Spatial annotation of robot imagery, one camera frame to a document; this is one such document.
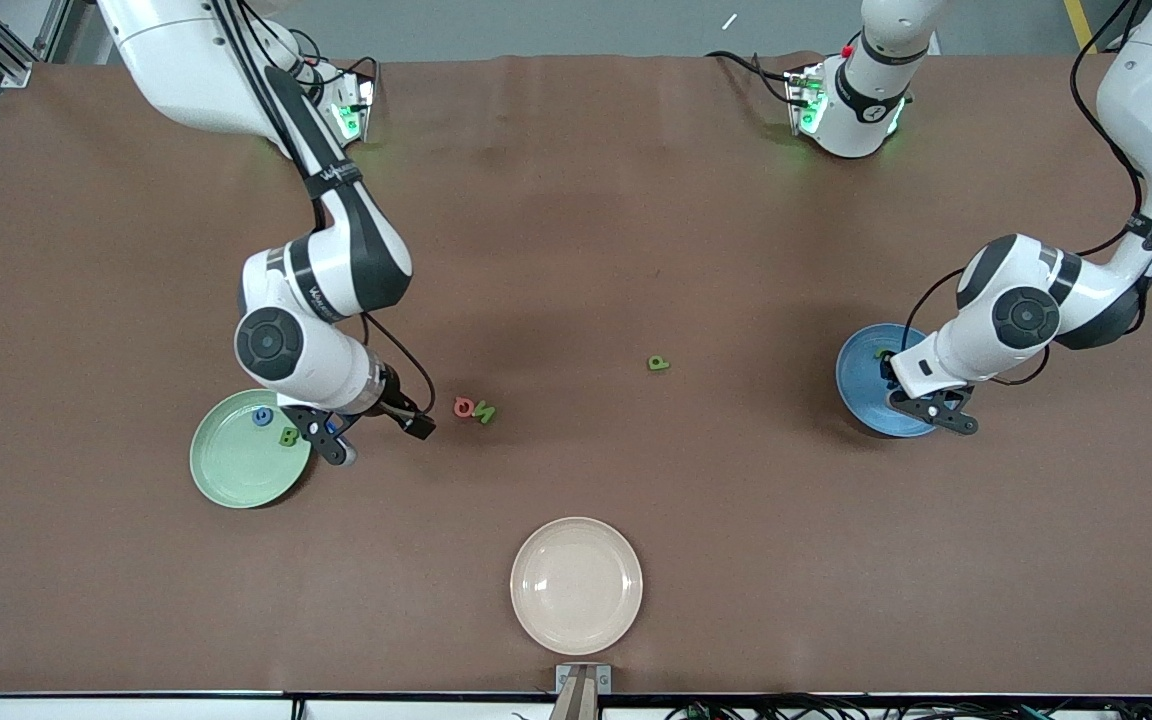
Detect aluminium frame profile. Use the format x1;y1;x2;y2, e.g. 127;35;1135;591
0;0;72;89

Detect blue plate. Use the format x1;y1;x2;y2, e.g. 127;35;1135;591
834;322;942;439

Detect brown table mat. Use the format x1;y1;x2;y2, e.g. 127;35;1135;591
0;52;1152;696

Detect light green plate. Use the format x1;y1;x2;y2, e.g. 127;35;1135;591
189;388;313;510

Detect black left arm base cable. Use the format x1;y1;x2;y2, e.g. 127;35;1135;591
704;48;799;109

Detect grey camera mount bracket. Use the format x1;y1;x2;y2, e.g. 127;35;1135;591
555;663;613;720

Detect black right arm base cable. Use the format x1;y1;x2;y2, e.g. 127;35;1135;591
321;55;382;113

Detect black arm base cable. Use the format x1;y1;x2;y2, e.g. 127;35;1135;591
321;55;382;113
704;48;799;109

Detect beige plate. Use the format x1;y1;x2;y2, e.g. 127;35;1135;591
509;516;644;657

